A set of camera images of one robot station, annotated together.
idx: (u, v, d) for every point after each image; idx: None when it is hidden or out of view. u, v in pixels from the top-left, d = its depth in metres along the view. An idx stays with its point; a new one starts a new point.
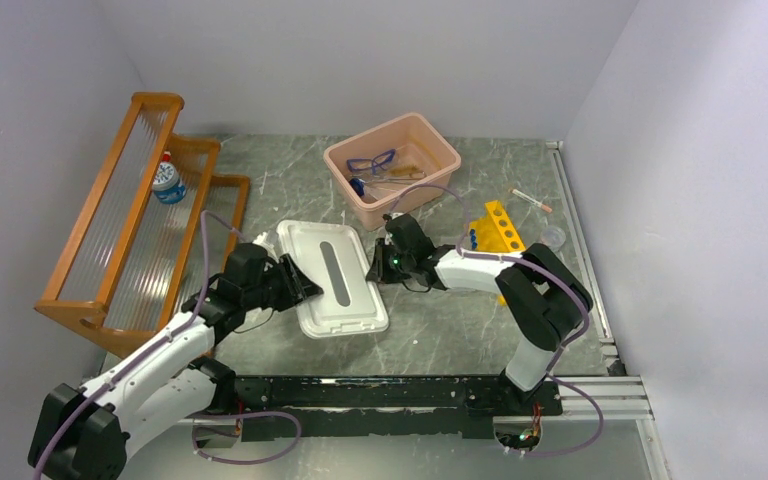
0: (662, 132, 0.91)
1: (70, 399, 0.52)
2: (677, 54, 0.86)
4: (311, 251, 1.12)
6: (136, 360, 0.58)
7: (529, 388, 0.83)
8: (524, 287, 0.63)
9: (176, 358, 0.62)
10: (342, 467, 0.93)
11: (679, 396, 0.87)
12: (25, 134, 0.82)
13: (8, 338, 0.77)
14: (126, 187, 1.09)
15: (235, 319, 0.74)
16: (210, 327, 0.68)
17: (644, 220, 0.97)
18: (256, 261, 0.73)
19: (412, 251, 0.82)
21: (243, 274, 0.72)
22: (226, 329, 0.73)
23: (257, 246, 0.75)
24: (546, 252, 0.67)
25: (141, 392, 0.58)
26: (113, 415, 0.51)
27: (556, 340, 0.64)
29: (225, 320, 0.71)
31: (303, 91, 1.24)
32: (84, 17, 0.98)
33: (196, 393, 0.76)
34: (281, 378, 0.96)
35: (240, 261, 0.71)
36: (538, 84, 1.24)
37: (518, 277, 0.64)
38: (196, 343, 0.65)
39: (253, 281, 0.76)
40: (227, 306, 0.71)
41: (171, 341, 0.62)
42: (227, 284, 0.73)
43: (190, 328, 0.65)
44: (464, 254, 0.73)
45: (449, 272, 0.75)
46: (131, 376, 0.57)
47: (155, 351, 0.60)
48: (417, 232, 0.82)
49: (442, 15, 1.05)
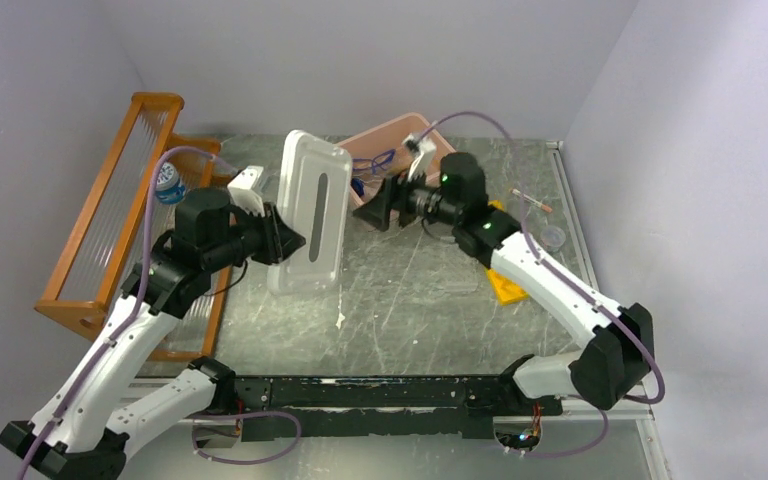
0: (663, 131, 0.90)
1: (18, 443, 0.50)
2: (678, 53, 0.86)
4: (309, 183, 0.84)
6: (81, 381, 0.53)
7: (533, 395, 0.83)
8: (615, 360, 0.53)
9: (124, 365, 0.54)
10: (342, 467, 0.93)
11: (679, 396, 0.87)
12: (25, 133, 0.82)
13: (8, 338, 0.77)
14: (127, 187, 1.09)
15: (197, 286, 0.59)
16: (157, 315, 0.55)
17: (645, 220, 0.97)
18: (213, 214, 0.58)
19: (466, 206, 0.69)
21: (197, 231, 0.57)
22: (185, 300, 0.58)
23: (211, 194, 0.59)
24: (646, 314, 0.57)
25: (101, 410, 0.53)
26: (67, 460, 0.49)
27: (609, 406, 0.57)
29: (181, 291, 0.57)
31: (303, 90, 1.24)
32: (85, 17, 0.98)
33: (196, 394, 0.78)
34: (281, 378, 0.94)
35: (190, 215, 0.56)
36: (537, 84, 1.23)
37: (616, 346, 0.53)
38: (148, 337, 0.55)
39: (212, 236, 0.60)
40: (183, 274, 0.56)
41: (113, 346, 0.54)
42: (181, 244, 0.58)
43: (133, 323, 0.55)
44: (542, 260, 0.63)
45: (510, 264, 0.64)
46: (77, 403, 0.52)
47: (98, 364, 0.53)
48: (480, 188, 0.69)
49: (442, 15, 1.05)
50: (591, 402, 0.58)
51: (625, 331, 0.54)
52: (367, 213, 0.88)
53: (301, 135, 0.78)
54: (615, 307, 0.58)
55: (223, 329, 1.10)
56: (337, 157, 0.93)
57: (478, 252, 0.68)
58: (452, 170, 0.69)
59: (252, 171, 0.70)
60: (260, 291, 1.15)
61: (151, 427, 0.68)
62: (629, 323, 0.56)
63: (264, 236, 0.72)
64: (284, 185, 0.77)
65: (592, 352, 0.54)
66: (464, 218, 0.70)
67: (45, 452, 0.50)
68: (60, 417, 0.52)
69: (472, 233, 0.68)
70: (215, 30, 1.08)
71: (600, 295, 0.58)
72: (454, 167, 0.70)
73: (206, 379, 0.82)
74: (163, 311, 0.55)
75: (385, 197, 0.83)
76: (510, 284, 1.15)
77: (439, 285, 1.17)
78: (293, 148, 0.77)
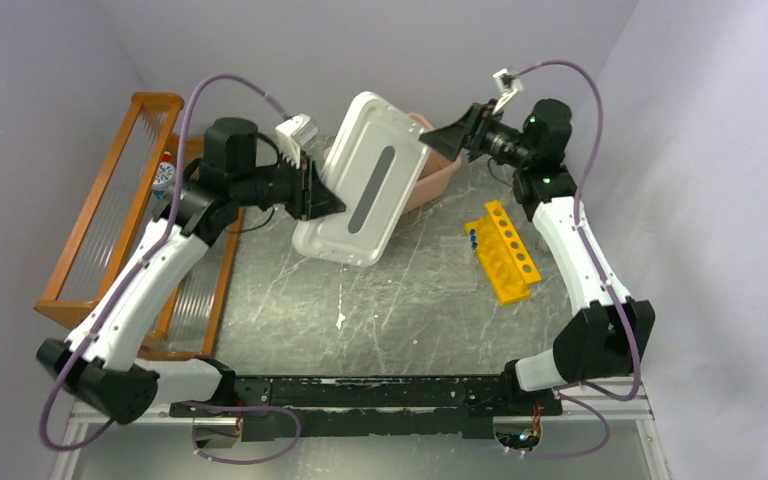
0: (664, 132, 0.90)
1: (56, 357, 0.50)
2: (679, 54, 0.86)
4: (366, 151, 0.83)
6: (115, 300, 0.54)
7: (528, 386, 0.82)
8: (598, 337, 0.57)
9: (157, 284, 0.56)
10: (342, 467, 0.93)
11: (680, 397, 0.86)
12: (25, 134, 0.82)
13: (8, 340, 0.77)
14: (127, 187, 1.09)
15: (224, 214, 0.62)
16: (189, 237, 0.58)
17: (644, 221, 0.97)
18: (241, 138, 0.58)
19: (539, 157, 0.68)
21: (225, 158, 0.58)
22: (215, 227, 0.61)
23: (243, 121, 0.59)
24: (651, 321, 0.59)
25: (134, 329, 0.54)
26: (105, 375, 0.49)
27: (578, 377, 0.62)
29: (211, 215, 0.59)
31: (302, 90, 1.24)
32: (84, 16, 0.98)
33: (203, 377, 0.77)
34: (282, 378, 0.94)
35: (219, 139, 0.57)
36: (537, 84, 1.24)
37: (604, 327, 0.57)
38: (179, 259, 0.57)
39: (242, 167, 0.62)
40: (212, 200, 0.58)
41: (146, 266, 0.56)
42: (209, 173, 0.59)
43: (165, 245, 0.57)
44: (579, 229, 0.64)
45: (548, 222, 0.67)
46: (112, 320, 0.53)
47: (132, 283, 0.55)
48: (559, 146, 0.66)
49: (441, 14, 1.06)
50: (561, 368, 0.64)
51: (621, 317, 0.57)
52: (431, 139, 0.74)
53: (372, 98, 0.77)
54: (623, 296, 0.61)
55: (224, 329, 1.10)
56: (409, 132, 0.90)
57: (527, 202, 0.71)
58: (546, 117, 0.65)
59: (299, 118, 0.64)
60: (260, 291, 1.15)
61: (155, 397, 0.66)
62: (629, 313, 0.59)
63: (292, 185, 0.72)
64: (338, 143, 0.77)
65: (580, 322, 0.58)
66: (531, 166, 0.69)
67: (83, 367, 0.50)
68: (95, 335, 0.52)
69: (529, 181, 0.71)
70: (216, 29, 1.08)
71: (614, 276, 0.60)
72: (546, 115, 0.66)
73: (213, 368, 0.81)
74: (194, 234, 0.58)
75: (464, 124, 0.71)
76: (510, 284, 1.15)
77: (439, 285, 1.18)
78: (360, 109, 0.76)
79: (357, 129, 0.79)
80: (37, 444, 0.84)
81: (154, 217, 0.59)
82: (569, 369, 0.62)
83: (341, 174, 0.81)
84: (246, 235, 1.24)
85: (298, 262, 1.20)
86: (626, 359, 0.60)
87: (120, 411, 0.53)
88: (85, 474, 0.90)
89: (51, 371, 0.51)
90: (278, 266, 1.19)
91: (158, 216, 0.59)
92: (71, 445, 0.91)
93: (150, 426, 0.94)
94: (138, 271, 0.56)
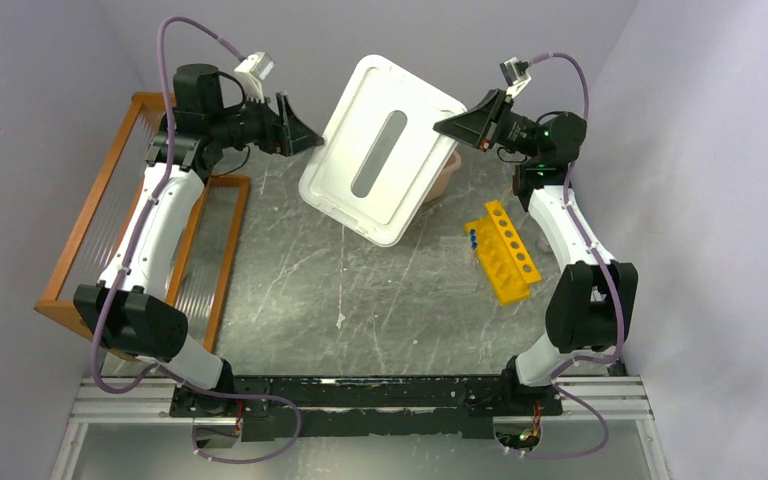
0: (663, 132, 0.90)
1: (96, 296, 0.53)
2: (677, 54, 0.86)
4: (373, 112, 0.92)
6: (136, 238, 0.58)
7: (528, 381, 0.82)
8: (579, 290, 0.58)
9: (170, 217, 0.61)
10: (341, 467, 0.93)
11: (682, 398, 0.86)
12: (27, 135, 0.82)
13: (9, 340, 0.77)
14: (126, 186, 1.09)
15: (213, 151, 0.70)
16: (189, 172, 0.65)
17: (643, 219, 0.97)
18: (207, 78, 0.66)
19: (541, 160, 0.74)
21: (198, 98, 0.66)
22: (208, 164, 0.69)
23: (202, 66, 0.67)
24: (635, 282, 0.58)
25: (158, 263, 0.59)
26: (148, 296, 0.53)
27: (568, 345, 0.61)
29: (202, 154, 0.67)
31: (300, 91, 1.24)
32: (85, 17, 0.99)
33: (207, 367, 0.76)
34: (281, 378, 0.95)
35: (188, 82, 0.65)
36: (536, 84, 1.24)
37: (586, 282, 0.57)
38: (183, 195, 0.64)
39: (216, 110, 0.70)
40: (199, 139, 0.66)
41: (156, 203, 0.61)
42: (187, 117, 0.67)
43: (169, 183, 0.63)
44: (566, 208, 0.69)
45: (538, 201, 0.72)
46: (140, 253, 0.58)
47: (148, 219, 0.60)
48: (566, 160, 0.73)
49: (440, 14, 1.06)
50: (553, 339, 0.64)
51: (604, 275, 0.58)
52: (454, 128, 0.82)
53: (373, 58, 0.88)
54: (608, 258, 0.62)
55: (223, 329, 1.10)
56: (429, 101, 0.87)
57: (523, 195, 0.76)
58: (556, 136, 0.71)
59: (255, 55, 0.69)
60: (260, 291, 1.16)
61: (174, 368, 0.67)
62: (614, 274, 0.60)
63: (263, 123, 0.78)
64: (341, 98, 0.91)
65: (565, 282, 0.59)
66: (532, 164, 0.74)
67: (124, 296, 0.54)
68: (126, 270, 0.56)
69: (528, 177, 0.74)
70: (194, 24, 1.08)
71: (599, 241, 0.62)
72: (558, 132, 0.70)
73: (218, 358, 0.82)
74: (192, 169, 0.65)
75: (486, 111, 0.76)
76: (510, 284, 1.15)
77: (439, 285, 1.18)
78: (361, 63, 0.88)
79: (359, 84, 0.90)
80: (38, 443, 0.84)
81: (149, 164, 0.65)
82: (559, 336, 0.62)
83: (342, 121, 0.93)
84: (246, 235, 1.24)
85: (298, 262, 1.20)
86: (614, 324, 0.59)
87: (164, 337, 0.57)
88: (85, 474, 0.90)
89: (92, 315, 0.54)
90: (278, 265, 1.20)
91: (152, 162, 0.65)
92: (71, 445, 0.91)
93: (150, 425, 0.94)
94: (150, 208, 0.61)
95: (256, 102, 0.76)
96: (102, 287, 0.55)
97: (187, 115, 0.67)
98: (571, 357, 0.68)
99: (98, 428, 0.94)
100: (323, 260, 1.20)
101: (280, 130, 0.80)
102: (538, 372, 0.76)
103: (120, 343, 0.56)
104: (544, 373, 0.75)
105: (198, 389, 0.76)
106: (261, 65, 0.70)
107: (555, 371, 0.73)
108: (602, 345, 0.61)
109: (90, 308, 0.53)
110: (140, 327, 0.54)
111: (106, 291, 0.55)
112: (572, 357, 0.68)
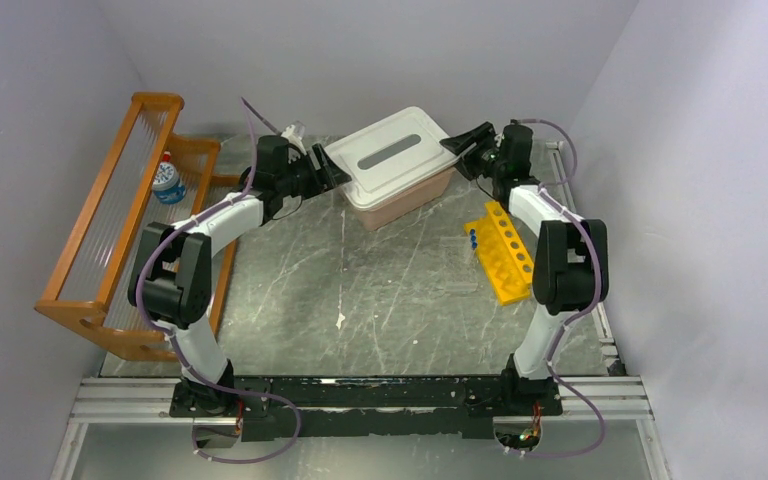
0: (665, 132, 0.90)
1: (162, 231, 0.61)
2: (678, 54, 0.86)
4: (398, 129, 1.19)
6: (209, 212, 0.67)
7: (527, 373, 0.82)
8: (557, 245, 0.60)
9: (238, 216, 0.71)
10: (341, 467, 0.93)
11: (684, 399, 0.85)
12: (25, 134, 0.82)
13: (8, 340, 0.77)
14: (127, 187, 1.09)
15: (275, 204, 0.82)
16: (260, 202, 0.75)
17: (644, 219, 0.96)
18: (281, 148, 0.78)
19: (509, 163, 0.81)
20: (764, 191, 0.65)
21: (272, 163, 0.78)
22: (272, 213, 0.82)
23: (278, 136, 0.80)
24: (603, 235, 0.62)
25: (216, 236, 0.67)
26: (203, 242, 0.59)
27: (552, 303, 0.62)
29: (270, 205, 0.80)
31: (301, 91, 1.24)
32: (84, 17, 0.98)
33: (214, 358, 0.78)
34: (281, 379, 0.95)
35: (267, 150, 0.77)
36: (538, 83, 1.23)
37: (561, 235, 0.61)
38: (251, 211, 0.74)
39: (283, 170, 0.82)
40: (267, 197, 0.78)
41: (231, 205, 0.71)
42: (262, 175, 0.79)
43: (245, 198, 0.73)
44: (540, 193, 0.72)
45: (516, 194, 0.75)
46: (210, 221, 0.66)
47: (221, 210, 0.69)
48: (525, 153, 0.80)
49: (441, 15, 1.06)
50: (539, 299, 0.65)
51: (579, 231, 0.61)
52: (451, 141, 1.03)
53: (413, 107, 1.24)
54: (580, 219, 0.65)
55: (224, 329, 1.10)
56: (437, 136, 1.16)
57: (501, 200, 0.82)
58: (511, 132, 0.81)
59: (288, 127, 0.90)
60: (260, 291, 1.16)
61: (187, 346, 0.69)
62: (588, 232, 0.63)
63: (310, 172, 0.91)
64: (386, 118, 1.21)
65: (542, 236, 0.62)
66: (506, 175, 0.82)
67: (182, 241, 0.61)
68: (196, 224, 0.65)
69: (504, 185, 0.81)
70: (192, 25, 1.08)
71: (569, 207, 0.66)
72: (512, 130, 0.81)
73: (224, 357, 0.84)
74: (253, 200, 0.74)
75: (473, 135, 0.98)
76: (510, 285, 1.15)
77: (439, 285, 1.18)
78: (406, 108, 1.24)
79: (398, 115, 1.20)
80: (37, 443, 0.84)
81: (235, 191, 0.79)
82: (543, 295, 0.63)
83: (380, 126, 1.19)
84: (246, 236, 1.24)
85: (298, 262, 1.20)
86: (593, 277, 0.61)
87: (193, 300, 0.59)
88: (85, 474, 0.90)
89: (147, 250, 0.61)
90: (278, 265, 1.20)
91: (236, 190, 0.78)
92: (71, 446, 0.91)
93: (151, 425, 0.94)
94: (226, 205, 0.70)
95: (303, 155, 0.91)
96: (169, 228, 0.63)
97: (262, 175, 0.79)
98: (561, 321, 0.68)
99: (98, 429, 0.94)
100: (323, 260, 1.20)
101: (323, 175, 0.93)
102: (534, 356, 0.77)
103: (158, 285, 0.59)
104: (539, 353, 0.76)
105: (206, 383, 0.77)
106: (295, 131, 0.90)
107: (549, 349, 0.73)
108: (585, 301, 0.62)
109: (151, 243, 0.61)
110: (188, 262, 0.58)
111: (171, 230, 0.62)
112: (562, 320, 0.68)
